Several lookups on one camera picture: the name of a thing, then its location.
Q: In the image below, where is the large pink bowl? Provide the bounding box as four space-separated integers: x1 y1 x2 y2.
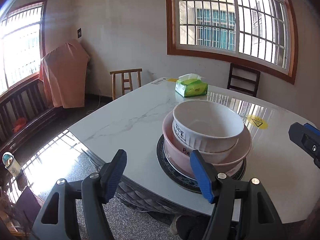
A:
162 112 252 179

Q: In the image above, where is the orange cloth covered furniture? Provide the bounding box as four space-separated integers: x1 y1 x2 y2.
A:
39 40 90 108

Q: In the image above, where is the yellow hot warning sticker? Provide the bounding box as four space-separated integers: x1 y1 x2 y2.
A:
247 115 268 129

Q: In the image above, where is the white bowl blue cartoon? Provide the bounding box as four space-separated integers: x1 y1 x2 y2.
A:
172 100 244 153

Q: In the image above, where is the white bowl rabbit pink band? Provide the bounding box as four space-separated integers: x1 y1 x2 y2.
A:
172 128 239 164

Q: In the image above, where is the dark wooden bench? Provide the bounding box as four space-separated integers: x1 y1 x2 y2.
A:
1 74 62 154

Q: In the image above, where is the window with wooden frame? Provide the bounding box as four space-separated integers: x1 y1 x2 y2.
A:
166 0 298 83

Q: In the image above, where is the light wooden chair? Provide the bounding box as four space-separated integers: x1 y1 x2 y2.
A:
110 68 143 100

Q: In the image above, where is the dark wooden chair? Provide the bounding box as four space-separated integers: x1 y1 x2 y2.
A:
227 63 261 98

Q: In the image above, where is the green tissue pack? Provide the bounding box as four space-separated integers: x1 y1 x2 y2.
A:
175 73 208 98

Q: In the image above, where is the water bottle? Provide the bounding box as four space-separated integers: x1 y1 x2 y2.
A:
2 152 22 178

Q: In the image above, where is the side window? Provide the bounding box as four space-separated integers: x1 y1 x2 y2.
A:
1 0 47 93

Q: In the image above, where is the black wall switch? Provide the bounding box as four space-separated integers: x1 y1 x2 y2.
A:
77 28 82 38

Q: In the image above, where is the large blue floral plate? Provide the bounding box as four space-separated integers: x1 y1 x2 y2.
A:
156 135 247 194

